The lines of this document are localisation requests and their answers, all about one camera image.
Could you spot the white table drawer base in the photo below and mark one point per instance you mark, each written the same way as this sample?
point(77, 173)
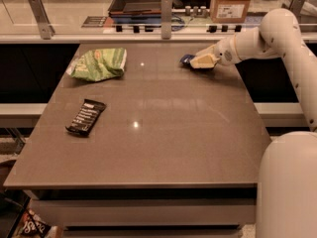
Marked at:
point(148, 218)

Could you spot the black rxbar chocolate wrapper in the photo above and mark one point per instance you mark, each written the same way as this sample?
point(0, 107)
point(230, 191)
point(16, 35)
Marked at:
point(85, 119)

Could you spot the green chip bag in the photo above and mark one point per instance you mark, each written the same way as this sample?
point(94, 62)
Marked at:
point(99, 64)

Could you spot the snack bag on floor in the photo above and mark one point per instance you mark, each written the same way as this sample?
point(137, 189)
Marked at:
point(33, 226)

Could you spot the open orange toolbox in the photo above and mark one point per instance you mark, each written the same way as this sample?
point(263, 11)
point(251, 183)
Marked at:
point(134, 7)

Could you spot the blue rxbar blueberry wrapper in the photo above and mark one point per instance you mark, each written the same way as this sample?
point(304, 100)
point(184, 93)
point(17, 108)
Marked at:
point(186, 59)

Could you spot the middle metal glass bracket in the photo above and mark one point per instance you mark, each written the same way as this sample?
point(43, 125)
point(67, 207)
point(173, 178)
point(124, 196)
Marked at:
point(166, 7)

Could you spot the brown cardboard box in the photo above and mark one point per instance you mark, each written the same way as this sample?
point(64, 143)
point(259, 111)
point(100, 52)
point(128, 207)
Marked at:
point(229, 11)

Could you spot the left metal glass bracket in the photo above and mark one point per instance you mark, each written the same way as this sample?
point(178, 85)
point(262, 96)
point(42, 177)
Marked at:
point(44, 25)

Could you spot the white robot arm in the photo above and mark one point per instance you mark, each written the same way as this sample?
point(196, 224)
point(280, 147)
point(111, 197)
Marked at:
point(287, 183)

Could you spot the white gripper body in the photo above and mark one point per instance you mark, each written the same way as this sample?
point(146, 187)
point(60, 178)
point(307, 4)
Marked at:
point(225, 54)

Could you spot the right metal glass bracket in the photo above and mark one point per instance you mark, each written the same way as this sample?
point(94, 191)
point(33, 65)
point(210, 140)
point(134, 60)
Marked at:
point(296, 6)

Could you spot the glass barrier panel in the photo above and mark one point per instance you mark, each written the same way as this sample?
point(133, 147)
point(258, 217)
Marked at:
point(55, 18)

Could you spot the metal glass bracket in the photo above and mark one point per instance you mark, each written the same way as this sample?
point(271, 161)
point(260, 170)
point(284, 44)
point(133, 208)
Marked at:
point(166, 7)
point(44, 25)
point(296, 6)

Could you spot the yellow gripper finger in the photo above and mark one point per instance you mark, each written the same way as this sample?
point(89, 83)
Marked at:
point(205, 61)
point(208, 51)

